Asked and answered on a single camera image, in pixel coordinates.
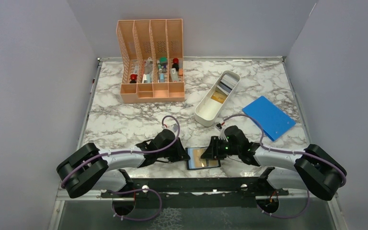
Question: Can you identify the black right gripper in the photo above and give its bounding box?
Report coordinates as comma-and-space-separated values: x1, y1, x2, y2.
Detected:
201, 135, 241, 159

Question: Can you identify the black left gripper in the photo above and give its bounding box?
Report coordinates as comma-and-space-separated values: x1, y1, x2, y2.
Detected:
157, 137, 191, 162

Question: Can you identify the black leather card holder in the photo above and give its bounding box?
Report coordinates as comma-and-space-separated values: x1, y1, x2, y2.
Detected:
186, 147, 221, 171

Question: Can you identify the white oblong plastic tray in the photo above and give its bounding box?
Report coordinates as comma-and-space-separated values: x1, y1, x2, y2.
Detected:
195, 70, 241, 127

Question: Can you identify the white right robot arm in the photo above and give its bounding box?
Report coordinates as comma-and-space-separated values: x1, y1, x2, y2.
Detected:
201, 126, 347, 201

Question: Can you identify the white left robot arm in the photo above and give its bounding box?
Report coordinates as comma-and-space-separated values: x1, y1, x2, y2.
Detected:
56, 129, 190, 198

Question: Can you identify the stack of cards in tray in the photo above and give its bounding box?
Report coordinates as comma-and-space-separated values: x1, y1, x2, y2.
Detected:
210, 72, 241, 104

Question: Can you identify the red cap bottle left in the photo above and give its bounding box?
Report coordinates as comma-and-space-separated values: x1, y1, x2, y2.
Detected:
129, 74, 138, 84

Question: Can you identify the red cap bottle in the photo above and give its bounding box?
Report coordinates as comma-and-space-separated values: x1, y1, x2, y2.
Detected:
129, 74, 138, 84
172, 58, 180, 72

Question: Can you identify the red cap bottle right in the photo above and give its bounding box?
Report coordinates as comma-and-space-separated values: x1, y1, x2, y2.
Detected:
172, 58, 180, 72

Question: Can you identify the green cap bottle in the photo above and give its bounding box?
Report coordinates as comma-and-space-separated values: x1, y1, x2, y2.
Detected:
157, 57, 168, 73

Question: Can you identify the orange plastic file organizer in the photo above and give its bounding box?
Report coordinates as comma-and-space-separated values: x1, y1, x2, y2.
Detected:
116, 19, 185, 104

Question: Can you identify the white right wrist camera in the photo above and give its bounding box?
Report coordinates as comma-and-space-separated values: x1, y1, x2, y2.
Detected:
217, 125, 228, 142

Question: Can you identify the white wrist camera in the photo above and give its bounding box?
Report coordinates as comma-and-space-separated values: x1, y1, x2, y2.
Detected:
166, 124, 179, 133
217, 125, 228, 142

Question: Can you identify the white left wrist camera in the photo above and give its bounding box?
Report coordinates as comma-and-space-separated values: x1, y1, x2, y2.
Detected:
166, 124, 179, 133

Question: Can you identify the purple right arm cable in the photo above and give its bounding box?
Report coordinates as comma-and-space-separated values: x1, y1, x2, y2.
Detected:
216, 114, 347, 219

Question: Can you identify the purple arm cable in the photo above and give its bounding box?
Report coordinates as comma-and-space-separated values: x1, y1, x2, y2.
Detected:
216, 114, 347, 219
60, 115, 181, 222

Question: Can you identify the black metal base rail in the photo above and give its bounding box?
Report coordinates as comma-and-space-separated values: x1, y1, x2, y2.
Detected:
101, 176, 275, 209

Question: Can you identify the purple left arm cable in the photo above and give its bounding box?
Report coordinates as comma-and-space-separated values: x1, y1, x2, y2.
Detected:
60, 115, 181, 222

